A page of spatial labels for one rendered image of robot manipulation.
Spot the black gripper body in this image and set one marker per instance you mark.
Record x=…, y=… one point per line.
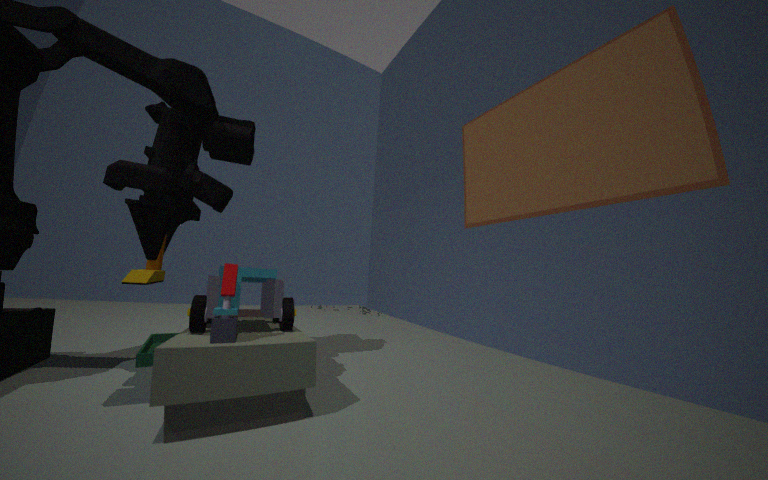
x=159, y=179

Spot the green tray floor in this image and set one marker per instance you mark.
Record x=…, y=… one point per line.
x=153, y=346

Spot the green tray walls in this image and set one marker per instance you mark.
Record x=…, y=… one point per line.
x=144, y=359

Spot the red-headed pin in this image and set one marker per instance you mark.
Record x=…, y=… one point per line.
x=229, y=284

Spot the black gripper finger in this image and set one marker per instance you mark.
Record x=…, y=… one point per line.
x=182, y=218
x=152, y=221

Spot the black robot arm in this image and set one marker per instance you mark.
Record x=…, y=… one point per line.
x=191, y=120

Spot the yellow wedge with orange handle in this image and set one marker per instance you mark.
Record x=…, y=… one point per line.
x=152, y=274

